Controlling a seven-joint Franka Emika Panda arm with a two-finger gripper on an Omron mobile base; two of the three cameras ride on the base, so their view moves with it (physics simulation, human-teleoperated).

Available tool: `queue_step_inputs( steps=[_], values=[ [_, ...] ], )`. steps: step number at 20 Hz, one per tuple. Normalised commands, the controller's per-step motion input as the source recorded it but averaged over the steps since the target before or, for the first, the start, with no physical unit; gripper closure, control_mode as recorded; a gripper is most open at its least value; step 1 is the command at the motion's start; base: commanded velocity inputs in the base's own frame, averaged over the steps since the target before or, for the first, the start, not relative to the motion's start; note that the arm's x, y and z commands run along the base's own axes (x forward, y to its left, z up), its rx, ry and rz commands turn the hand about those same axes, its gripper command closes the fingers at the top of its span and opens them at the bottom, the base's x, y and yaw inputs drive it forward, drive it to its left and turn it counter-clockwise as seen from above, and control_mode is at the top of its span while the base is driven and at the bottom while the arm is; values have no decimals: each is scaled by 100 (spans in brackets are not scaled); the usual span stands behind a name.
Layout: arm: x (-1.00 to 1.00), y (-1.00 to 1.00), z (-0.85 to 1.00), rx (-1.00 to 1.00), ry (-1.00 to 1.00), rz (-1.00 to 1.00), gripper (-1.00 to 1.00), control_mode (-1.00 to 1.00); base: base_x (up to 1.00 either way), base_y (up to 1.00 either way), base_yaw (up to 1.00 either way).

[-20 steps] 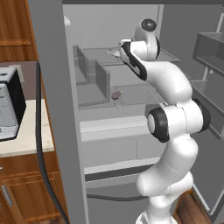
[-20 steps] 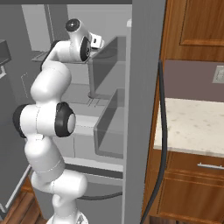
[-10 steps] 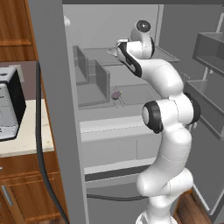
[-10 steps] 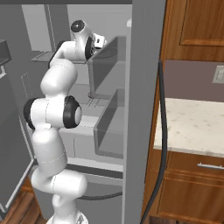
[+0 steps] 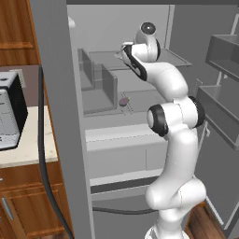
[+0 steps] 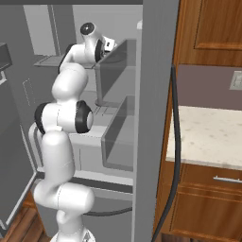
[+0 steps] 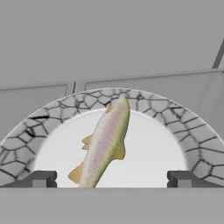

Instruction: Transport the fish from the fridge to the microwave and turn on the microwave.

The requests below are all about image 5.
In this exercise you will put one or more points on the grey fridge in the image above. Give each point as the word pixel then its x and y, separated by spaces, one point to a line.
pixel 124 25

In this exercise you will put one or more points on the brown wooden base cupboard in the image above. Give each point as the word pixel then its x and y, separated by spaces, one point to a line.
pixel 31 202

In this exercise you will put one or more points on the grey fridge door with bins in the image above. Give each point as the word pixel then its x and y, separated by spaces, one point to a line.
pixel 217 174

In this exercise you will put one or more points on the white fridge drawer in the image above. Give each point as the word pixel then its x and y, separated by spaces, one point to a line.
pixel 118 155

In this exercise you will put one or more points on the small white round object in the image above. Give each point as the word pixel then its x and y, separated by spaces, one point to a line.
pixel 71 22

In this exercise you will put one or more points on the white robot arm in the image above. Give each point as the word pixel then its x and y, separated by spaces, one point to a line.
pixel 180 155

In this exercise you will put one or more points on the grey fridge door bin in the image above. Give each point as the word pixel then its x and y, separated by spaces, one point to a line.
pixel 225 54
pixel 217 109

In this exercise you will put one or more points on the grey fridge divider box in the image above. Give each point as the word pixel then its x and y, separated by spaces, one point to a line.
pixel 99 90

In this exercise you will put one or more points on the brown wooden wall cupboard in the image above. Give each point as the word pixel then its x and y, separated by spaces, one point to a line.
pixel 15 31

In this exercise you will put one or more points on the black and white small appliance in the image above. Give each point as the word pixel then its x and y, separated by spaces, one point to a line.
pixel 9 118

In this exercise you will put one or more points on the dark purple round vegetable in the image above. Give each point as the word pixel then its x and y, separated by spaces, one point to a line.
pixel 123 102

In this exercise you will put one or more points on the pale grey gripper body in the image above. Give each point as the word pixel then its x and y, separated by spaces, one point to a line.
pixel 119 55

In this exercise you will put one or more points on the grey fridge shelf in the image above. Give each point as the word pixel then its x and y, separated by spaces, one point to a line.
pixel 105 59

